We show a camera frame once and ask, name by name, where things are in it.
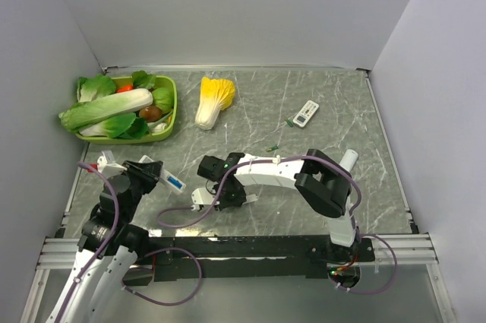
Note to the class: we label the aluminium frame rail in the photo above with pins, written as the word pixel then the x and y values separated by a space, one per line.
pixel 410 249

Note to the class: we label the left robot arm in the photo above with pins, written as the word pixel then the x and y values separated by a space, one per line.
pixel 109 242

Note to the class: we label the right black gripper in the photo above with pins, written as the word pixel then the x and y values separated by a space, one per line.
pixel 241 198

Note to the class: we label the green leaf toy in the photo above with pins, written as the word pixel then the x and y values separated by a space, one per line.
pixel 89 89

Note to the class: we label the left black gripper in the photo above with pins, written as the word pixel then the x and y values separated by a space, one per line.
pixel 148 172

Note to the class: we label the grey white remote control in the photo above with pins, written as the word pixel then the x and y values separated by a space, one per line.
pixel 164 176

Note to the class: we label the round green lettuce toy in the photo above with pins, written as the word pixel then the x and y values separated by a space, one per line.
pixel 163 98

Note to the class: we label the plain white remote control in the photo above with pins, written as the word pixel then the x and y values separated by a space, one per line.
pixel 348 160

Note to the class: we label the white remote with screen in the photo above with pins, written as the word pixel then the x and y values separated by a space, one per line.
pixel 303 117

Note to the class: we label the blue AAA battery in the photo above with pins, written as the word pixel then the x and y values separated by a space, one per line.
pixel 175 182

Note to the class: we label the yellow cabbage toy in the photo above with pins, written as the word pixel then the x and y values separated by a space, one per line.
pixel 216 95

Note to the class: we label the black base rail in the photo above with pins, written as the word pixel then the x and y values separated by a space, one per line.
pixel 309 256

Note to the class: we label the long napa cabbage toy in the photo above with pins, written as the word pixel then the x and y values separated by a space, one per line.
pixel 82 114

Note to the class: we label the green plastic basket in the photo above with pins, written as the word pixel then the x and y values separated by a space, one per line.
pixel 157 131

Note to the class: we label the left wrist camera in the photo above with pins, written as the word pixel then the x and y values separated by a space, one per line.
pixel 107 165

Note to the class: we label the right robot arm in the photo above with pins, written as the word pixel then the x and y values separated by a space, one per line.
pixel 324 184

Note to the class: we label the brown mushroom toy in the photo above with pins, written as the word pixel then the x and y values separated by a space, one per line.
pixel 150 113

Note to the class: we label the red tomato toy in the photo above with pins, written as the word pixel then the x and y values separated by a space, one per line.
pixel 125 89

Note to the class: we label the bok choy toy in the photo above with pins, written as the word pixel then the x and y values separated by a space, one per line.
pixel 124 126

